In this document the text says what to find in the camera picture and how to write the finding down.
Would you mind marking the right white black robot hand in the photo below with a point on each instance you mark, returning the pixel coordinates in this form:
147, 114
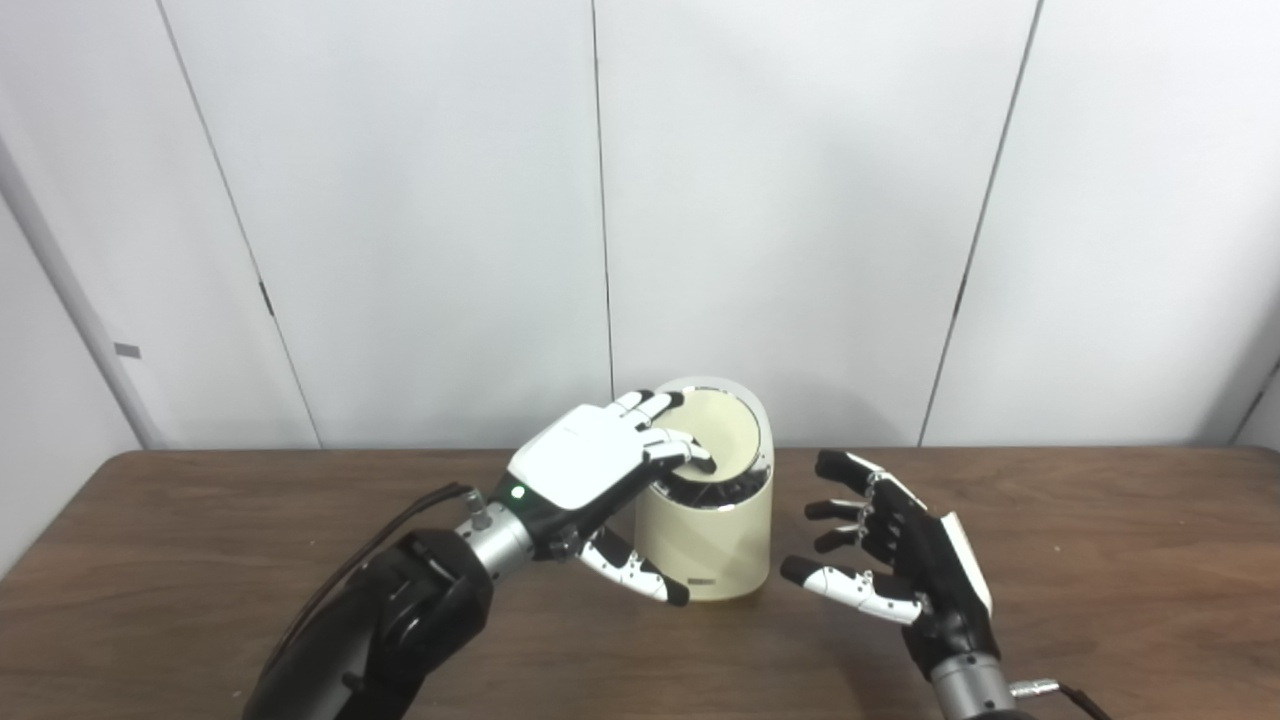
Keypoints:
940, 580

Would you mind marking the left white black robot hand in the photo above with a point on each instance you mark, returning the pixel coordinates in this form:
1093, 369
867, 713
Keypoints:
580, 460

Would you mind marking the cream round bin lid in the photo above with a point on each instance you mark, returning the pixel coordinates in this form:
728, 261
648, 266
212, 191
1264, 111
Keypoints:
725, 435

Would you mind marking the cream-colored round bin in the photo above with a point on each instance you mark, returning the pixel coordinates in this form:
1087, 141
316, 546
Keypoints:
715, 545

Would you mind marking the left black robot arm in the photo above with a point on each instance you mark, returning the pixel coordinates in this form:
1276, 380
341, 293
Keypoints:
400, 620

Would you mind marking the small grey wall tag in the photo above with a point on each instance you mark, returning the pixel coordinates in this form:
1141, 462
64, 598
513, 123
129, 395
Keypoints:
127, 350

